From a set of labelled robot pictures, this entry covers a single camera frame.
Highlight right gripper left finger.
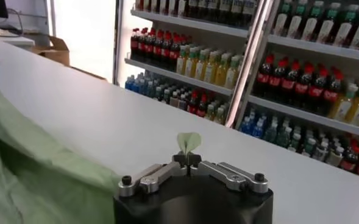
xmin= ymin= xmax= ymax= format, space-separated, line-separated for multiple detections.
xmin=117 ymin=152 xmax=189 ymax=198

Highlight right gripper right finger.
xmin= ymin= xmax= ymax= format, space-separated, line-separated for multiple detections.
xmin=188 ymin=153 xmax=269 ymax=195

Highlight light green polo shirt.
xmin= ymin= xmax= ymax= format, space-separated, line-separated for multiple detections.
xmin=0 ymin=74 xmax=202 ymax=224

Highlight small yellow juice bottle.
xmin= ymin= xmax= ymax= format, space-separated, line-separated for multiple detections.
xmin=205 ymin=103 xmax=217 ymax=121
xmin=214 ymin=106 xmax=227 ymax=125

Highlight green tinted clear bottle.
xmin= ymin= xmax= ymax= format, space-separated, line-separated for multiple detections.
xmin=264 ymin=121 xmax=277 ymax=143
xmin=148 ymin=82 xmax=158 ymax=99
xmin=275 ymin=124 xmax=291 ymax=149
xmin=140 ymin=79 xmax=151 ymax=96

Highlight small dark tea bottle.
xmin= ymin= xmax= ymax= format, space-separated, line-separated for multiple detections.
xmin=179 ymin=93 xmax=190 ymax=111
xmin=327 ymin=145 xmax=344 ymax=167
xmin=163 ymin=87 xmax=174 ymax=105
xmin=288 ymin=130 xmax=302 ymax=152
xmin=170 ymin=90 xmax=182 ymax=108
xmin=313 ymin=141 xmax=329 ymax=162
xmin=155 ymin=85 xmax=166 ymax=102
xmin=300 ymin=136 xmax=316 ymax=158

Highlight grey metal beverage shelving unit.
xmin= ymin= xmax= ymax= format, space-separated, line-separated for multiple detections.
xmin=124 ymin=0 xmax=261 ymax=128
xmin=224 ymin=0 xmax=359 ymax=183

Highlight black slanted metal pole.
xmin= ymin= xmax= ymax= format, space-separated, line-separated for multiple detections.
xmin=112 ymin=0 xmax=126 ymax=88

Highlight open brown cardboard box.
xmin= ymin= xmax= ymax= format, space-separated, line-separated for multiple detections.
xmin=29 ymin=35 xmax=71 ymax=67

